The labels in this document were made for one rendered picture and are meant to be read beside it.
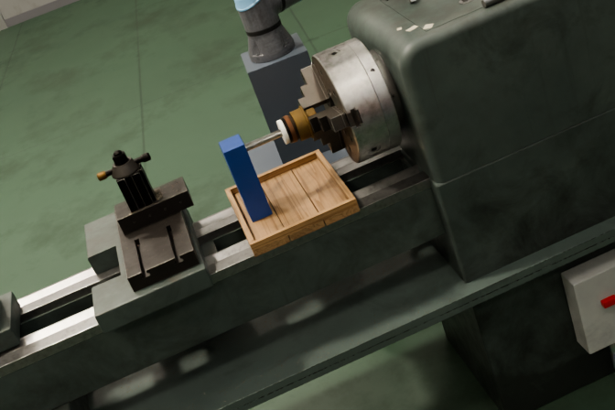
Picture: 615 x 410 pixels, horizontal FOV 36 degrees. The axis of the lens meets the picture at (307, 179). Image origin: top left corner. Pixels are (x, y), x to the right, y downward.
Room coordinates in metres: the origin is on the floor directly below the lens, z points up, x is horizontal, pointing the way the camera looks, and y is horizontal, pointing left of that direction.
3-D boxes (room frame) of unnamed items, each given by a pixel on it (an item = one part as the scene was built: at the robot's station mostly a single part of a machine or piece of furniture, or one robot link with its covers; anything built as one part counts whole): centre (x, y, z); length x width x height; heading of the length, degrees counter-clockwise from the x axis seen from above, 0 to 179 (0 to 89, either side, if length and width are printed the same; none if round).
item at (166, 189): (2.34, 0.42, 1.00); 0.20 x 0.10 x 0.05; 96
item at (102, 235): (2.29, 0.49, 0.90); 0.53 x 0.30 x 0.06; 6
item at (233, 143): (2.29, 0.16, 1.00); 0.08 x 0.06 x 0.23; 6
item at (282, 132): (2.30, 0.07, 1.08); 0.13 x 0.07 x 0.07; 96
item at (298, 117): (2.31, -0.04, 1.08); 0.09 x 0.09 x 0.09; 6
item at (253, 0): (2.88, -0.05, 1.27); 0.13 x 0.12 x 0.14; 122
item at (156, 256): (2.27, 0.44, 0.95); 0.43 x 0.18 x 0.04; 6
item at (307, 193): (2.30, 0.07, 0.89); 0.36 x 0.30 x 0.04; 6
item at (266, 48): (2.88, -0.04, 1.15); 0.15 x 0.15 x 0.10
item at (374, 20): (2.39, -0.58, 1.06); 0.59 x 0.48 x 0.39; 96
